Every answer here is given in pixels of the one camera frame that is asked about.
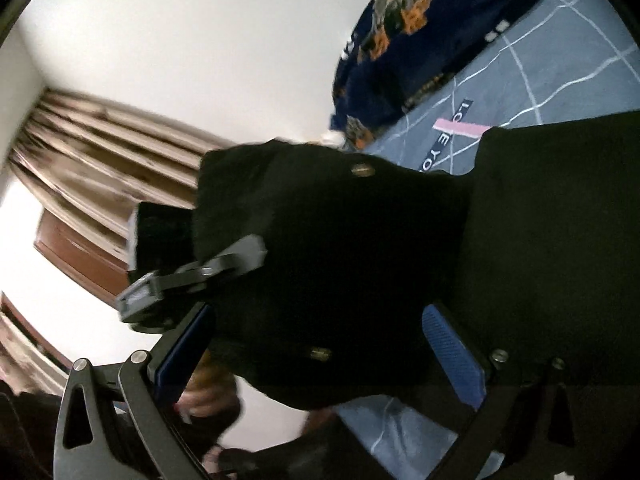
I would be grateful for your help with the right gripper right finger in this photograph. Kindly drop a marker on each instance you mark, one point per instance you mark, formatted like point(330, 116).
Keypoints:
point(468, 376)

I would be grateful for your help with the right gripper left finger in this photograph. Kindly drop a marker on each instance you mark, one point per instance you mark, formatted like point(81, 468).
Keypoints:
point(114, 420)

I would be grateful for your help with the black pants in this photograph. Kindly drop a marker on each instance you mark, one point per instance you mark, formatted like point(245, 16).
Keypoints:
point(534, 252)

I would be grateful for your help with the person's left hand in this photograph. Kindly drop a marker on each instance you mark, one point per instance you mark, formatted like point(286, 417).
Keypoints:
point(211, 394)

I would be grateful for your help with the brown wooden door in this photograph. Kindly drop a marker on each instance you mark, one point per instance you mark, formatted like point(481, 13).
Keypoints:
point(64, 287)

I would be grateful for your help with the beige striped curtain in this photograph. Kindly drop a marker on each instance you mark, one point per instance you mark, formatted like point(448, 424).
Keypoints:
point(89, 164)

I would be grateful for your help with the floral white pillow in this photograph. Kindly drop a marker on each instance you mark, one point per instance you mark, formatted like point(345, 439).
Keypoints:
point(333, 139)

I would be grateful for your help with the blue grid bed sheet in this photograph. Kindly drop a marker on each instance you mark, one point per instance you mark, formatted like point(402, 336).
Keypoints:
point(562, 61)

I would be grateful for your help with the navy dog print blanket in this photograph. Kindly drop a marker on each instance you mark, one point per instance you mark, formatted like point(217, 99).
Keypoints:
point(401, 51)

